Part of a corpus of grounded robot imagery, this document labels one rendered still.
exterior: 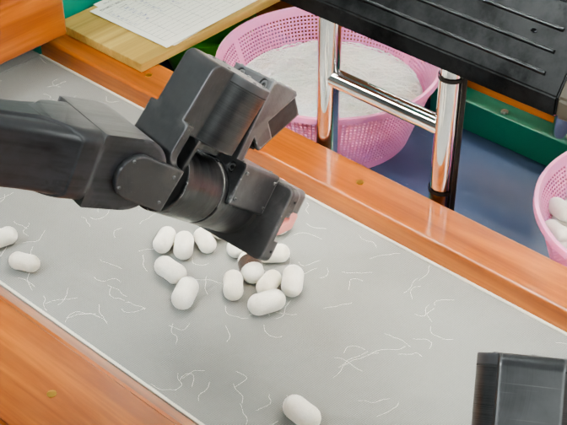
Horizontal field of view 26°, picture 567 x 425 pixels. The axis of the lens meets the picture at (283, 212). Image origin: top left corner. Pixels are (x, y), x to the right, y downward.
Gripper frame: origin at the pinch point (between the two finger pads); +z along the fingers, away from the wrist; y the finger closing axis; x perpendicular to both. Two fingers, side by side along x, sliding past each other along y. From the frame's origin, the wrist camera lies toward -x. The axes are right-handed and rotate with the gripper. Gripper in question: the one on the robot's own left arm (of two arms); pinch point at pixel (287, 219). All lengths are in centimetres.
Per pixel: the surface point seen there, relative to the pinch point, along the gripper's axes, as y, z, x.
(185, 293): 4.6, -2.7, 10.2
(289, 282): -1.3, 3.1, 5.3
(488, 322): -16.9, 11.6, 0.4
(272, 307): -1.9, 1.3, 7.8
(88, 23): 48, 15, -8
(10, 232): 24.0, -6.2, 13.7
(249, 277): 2.4, 2.4, 6.7
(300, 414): -13.0, -5.7, 12.9
